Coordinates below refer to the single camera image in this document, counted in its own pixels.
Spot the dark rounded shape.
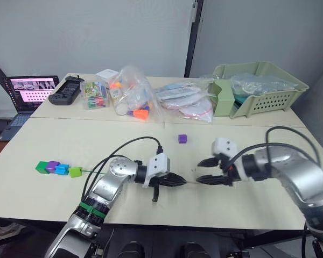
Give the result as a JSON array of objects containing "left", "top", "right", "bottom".
[
  {"left": 118, "top": 240, "right": 146, "bottom": 258},
  {"left": 177, "top": 241, "right": 205, "bottom": 258}
]

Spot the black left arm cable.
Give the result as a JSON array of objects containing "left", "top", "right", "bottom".
[{"left": 81, "top": 136, "right": 164, "bottom": 201}]

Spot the blue block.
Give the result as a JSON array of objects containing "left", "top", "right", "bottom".
[{"left": 54, "top": 163, "right": 71, "bottom": 176}]

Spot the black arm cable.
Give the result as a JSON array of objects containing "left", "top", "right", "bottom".
[
  {"left": 81, "top": 136, "right": 164, "bottom": 201},
  {"left": 229, "top": 126, "right": 321, "bottom": 173}
]

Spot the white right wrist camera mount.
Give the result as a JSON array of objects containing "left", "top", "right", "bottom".
[{"left": 211, "top": 137, "right": 245, "bottom": 181}]

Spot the clear bag of colourful toys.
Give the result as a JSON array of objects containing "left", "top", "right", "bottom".
[{"left": 109, "top": 65, "right": 162, "bottom": 124}]

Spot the black vertical post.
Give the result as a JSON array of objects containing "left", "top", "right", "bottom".
[{"left": 183, "top": 0, "right": 205, "bottom": 78}]

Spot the clear bag of flat packets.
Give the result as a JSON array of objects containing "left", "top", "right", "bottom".
[{"left": 155, "top": 77, "right": 215, "bottom": 123}]

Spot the dark green block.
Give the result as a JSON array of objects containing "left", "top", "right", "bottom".
[{"left": 35, "top": 161, "right": 50, "bottom": 175}]

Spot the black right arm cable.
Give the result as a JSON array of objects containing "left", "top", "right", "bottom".
[{"left": 229, "top": 126, "right": 321, "bottom": 173}]

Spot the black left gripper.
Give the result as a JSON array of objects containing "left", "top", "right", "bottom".
[{"left": 150, "top": 173, "right": 188, "bottom": 203}]

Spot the black handheld controller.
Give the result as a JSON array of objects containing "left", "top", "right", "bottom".
[{"left": 48, "top": 76, "right": 85, "bottom": 106}]

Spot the open laptop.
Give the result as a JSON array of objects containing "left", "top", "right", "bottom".
[{"left": 0, "top": 75, "right": 60, "bottom": 142}]

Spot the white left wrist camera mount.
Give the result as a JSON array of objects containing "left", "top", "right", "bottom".
[{"left": 142, "top": 153, "right": 171, "bottom": 188}]

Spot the light green plastic basket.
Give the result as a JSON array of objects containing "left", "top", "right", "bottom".
[{"left": 212, "top": 61, "right": 310, "bottom": 119}]

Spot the white shoe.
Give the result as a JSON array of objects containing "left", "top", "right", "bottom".
[{"left": 0, "top": 222, "right": 25, "bottom": 237}]

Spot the clear box of coloured blocks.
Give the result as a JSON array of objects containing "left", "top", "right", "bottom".
[{"left": 80, "top": 80, "right": 110, "bottom": 111}]

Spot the small white box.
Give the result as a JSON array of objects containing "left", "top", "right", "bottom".
[{"left": 95, "top": 68, "right": 119, "bottom": 87}]

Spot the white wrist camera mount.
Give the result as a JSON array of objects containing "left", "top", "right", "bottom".
[
  {"left": 211, "top": 137, "right": 245, "bottom": 181},
  {"left": 142, "top": 153, "right": 171, "bottom": 188}
]

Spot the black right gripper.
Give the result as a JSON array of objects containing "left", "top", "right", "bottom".
[{"left": 195, "top": 154, "right": 235, "bottom": 187}]

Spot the crumpled clear plastic bag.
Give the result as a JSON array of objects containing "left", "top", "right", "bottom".
[{"left": 230, "top": 74, "right": 298, "bottom": 97}]

